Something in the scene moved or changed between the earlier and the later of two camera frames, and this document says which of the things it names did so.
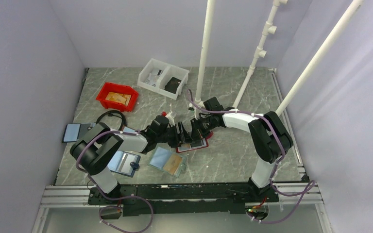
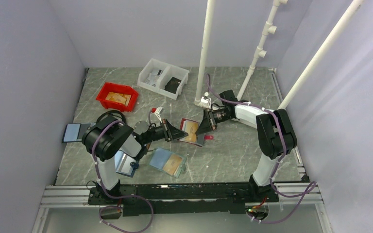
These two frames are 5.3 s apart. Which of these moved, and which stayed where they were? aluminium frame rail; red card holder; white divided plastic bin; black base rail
Moved: red card holder
Stayed: white divided plastic bin; black base rail; aluminium frame rail
